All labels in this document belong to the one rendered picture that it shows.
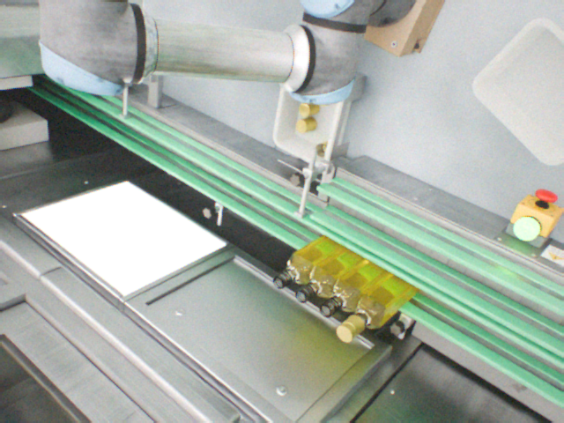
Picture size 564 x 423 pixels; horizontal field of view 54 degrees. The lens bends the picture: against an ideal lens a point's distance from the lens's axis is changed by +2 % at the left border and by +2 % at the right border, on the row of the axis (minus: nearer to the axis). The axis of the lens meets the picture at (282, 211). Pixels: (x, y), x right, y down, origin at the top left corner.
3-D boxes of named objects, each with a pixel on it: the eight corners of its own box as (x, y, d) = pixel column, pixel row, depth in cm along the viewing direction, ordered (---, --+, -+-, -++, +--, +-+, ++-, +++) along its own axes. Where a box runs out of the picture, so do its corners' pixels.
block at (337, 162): (330, 189, 135) (314, 196, 130) (338, 154, 130) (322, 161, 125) (342, 195, 133) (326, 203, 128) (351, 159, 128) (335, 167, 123)
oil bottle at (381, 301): (398, 278, 122) (347, 320, 107) (405, 257, 119) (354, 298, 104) (420, 291, 120) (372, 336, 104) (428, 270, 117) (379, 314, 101)
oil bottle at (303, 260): (335, 242, 131) (279, 278, 115) (340, 223, 128) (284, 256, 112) (354, 254, 128) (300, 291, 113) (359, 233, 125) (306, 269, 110)
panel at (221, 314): (127, 186, 161) (12, 222, 136) (128, 176, 159) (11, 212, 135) (389, 356, 118) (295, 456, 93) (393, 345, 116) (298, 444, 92)
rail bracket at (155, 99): (166, 105, 169) (103, 117, 152) (168, 50, 160) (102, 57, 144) (176, 110, 166) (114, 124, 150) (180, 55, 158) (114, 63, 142)
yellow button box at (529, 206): (515, 221, 115) (504, 233, 110) (530, 190, 111) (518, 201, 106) (550, 236, 112) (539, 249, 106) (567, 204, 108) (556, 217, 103)
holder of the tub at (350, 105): (289, 154, 148) (271, 161, 143) (308, 54, 134) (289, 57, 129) (340, 180, 140) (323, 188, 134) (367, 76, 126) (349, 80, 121)
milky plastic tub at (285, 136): (291, 137, 145) (270, 144, 139) (307, 53, 134) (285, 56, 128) (345, 162, 137) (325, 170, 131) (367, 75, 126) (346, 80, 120)
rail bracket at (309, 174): (313, 204, 131) (280, 219, 122) (328, 139, 122) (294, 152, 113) (322, 209, 129) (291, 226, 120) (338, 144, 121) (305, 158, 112)
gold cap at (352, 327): (350, 311, 102) (337, 322, 99) (366, 320, 101) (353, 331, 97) (347, 326, 104) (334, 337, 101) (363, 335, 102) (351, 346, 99)
